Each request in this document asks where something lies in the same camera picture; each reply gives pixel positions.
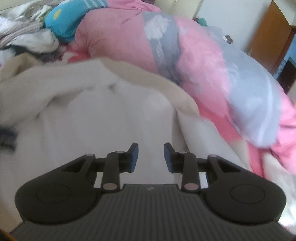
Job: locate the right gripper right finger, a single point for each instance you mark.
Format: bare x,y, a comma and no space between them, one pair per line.
184,163

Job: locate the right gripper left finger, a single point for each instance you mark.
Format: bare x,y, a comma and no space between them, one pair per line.
116,163

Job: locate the beige zip hoodie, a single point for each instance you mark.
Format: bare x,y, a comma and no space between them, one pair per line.
96,107

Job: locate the pile of mixed clothes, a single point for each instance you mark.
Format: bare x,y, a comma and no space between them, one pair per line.
23,30

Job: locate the pink grey floral duvet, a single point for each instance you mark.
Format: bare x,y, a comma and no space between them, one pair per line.
231,89

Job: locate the brown wooden door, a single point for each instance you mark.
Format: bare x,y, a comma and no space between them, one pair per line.
273,46

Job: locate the blue pillow with stripes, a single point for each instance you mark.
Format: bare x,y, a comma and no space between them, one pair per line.
64,19

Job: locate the cream wardrobe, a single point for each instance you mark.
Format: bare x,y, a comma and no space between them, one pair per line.
185,8

